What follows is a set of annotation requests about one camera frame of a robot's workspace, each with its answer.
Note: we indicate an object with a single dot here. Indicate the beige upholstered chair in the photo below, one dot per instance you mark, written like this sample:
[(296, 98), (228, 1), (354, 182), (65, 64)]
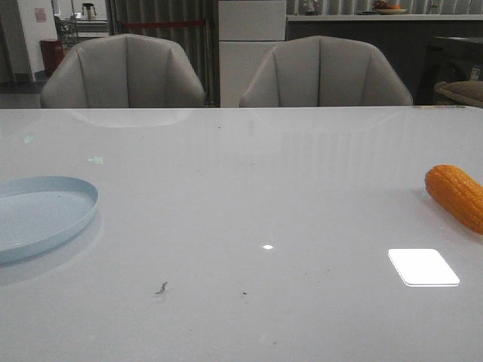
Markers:
[(322, 71), (124, 71)]

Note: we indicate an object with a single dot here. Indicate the orange corn cob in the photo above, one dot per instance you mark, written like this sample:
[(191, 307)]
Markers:
[(458, 193)]

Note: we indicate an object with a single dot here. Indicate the right beige upholstered chair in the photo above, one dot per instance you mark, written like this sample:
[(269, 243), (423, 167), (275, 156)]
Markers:
[(322, 71)]

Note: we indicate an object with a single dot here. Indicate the dark grey counter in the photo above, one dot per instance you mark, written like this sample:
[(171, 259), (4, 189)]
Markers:
[(423, 49)]

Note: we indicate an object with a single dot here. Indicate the light blue round plate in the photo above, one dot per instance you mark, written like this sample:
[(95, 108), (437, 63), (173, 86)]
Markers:
[(41, 213)]

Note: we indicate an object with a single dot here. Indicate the left beige upholstered chair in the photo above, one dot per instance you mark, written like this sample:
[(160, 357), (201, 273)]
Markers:
[(124, 71)]

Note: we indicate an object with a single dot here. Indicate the red box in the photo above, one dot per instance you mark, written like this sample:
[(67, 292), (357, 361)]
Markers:
[(52, 54)]

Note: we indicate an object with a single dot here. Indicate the fruit bowl on counter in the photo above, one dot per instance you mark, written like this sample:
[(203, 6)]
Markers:
[(385, 8)]

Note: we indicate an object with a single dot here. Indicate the beige cushion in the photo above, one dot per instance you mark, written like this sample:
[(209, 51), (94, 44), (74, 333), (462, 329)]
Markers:
[(467, 93)]

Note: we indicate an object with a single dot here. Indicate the white cabinet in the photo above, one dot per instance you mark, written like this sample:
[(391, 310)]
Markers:
[(246, 29)]

